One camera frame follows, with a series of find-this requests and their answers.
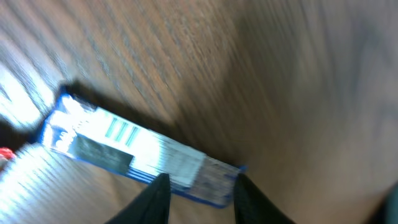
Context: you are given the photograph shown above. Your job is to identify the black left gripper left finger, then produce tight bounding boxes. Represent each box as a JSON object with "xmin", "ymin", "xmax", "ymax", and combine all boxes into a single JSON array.
[{"xmin": 106, "ymin": 173, "xmax": 171, "ymax": 224}]

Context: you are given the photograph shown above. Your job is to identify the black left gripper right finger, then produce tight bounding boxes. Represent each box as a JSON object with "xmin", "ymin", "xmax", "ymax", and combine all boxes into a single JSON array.
[{"xmin": 233, "ymin": 174, "xmax": 295, "ymax": 224}]

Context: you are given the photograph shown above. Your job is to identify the small blue barcode packet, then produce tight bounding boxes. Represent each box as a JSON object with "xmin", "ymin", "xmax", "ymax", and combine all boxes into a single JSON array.
[{"xmin": 39, "ymin": 93, "xmax": 245, "ymax": 208}]

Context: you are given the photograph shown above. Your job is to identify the KitKat bar red green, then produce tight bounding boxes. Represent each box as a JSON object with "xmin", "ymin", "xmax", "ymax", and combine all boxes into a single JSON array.
[{"xmin": 0, "ymin": 147, "xmax": 16, "ymax": 170}]

